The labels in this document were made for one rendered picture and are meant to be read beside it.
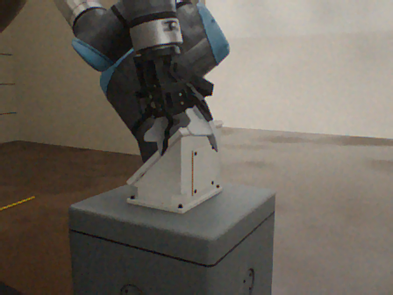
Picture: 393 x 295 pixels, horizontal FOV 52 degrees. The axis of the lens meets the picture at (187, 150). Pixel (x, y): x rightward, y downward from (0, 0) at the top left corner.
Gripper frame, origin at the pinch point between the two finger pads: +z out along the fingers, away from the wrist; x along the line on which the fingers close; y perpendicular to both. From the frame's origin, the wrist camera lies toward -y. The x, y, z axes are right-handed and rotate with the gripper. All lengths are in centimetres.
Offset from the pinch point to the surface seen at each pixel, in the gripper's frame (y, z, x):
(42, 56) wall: -294, -115, -567
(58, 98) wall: -292, -43, -549
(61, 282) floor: -41, 78, -161
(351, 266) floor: -169, 115, -51
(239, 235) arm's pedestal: -11.4, 22.1, -1.8
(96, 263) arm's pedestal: 9.1, 22.9, -29.6
